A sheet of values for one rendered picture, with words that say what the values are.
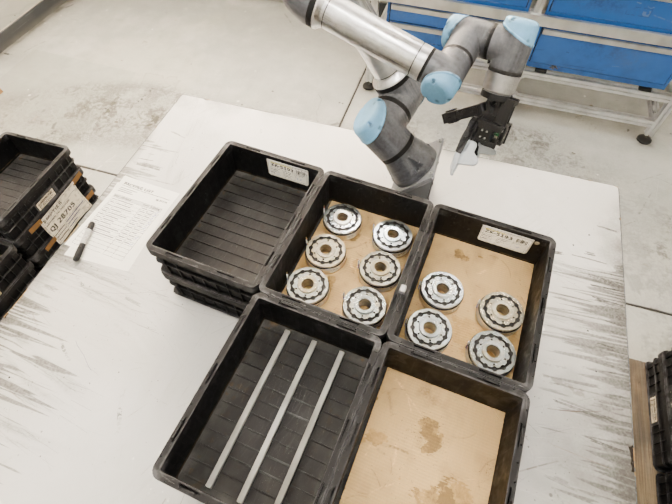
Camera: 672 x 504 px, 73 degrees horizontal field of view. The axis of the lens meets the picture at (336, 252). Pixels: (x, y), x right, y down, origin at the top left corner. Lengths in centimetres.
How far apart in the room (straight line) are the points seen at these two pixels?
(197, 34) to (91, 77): 79
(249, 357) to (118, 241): 62
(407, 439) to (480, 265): 48
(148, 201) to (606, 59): 235
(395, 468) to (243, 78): 268
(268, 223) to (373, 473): 67
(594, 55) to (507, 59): 179
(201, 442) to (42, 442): 42
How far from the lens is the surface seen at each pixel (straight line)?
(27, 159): 225
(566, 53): 287
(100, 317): 137
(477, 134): 116
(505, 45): 111
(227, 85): 317
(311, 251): 114
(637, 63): 294
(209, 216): 129
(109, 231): 153
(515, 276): 122
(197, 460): 102
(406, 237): 118
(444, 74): 103
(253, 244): 121
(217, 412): 103
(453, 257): 120
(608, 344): 139
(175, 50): 359
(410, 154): 131
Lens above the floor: 180
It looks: 56 degrees down
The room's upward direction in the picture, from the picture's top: straight up
